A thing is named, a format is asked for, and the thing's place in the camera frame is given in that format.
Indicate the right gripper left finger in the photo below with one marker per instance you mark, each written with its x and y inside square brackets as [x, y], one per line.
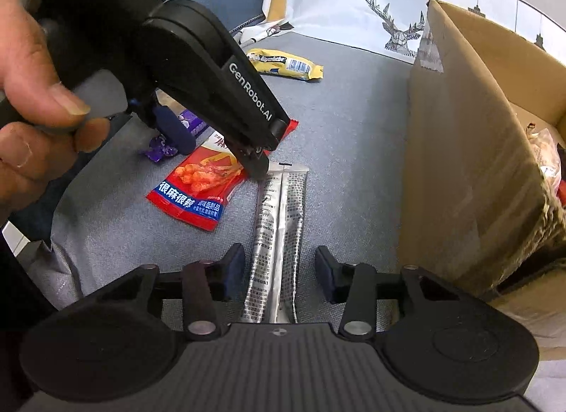
[207, 282]

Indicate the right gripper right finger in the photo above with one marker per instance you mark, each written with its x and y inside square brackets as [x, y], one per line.
[352, 285]

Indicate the cardboard box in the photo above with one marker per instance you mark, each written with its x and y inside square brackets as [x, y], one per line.
[476, 207]

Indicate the left hand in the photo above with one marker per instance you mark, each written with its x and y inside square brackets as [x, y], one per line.
[55, 131]

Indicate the purple candy wrapper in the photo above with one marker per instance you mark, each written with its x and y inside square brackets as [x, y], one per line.
[179, 132]

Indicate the yellow snack bar packet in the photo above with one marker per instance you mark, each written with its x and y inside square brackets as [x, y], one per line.
[274, 62]

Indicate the silver stick packet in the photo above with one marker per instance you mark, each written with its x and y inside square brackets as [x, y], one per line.
[278, 231]

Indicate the red spicy snack packet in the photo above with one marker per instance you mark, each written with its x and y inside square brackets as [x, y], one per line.
[198, 189]

